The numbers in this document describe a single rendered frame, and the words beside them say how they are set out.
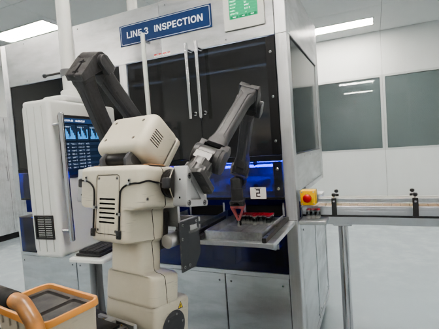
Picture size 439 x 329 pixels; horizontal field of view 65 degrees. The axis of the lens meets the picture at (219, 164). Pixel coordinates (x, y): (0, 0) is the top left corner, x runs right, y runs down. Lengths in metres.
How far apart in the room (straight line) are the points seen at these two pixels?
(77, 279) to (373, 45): 5.49
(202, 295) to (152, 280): 1.03
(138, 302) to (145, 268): 0.10
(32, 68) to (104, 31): 0.66
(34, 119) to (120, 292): 0.98
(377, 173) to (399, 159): 0.40
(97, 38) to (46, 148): 0.87
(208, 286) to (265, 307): 0.33
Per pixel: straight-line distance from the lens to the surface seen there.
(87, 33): 2.44
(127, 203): 1.00
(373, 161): 6.30
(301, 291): 1.88
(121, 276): 1.18
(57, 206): 1.80
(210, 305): 2.10
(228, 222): 1.75
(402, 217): 1.84
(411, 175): 6.35
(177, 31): 2.04
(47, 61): 2.67
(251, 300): 1.98
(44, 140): 1.81
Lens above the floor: 1.27
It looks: 3 degrees down
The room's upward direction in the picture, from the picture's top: 4 degrees counter-clockwise
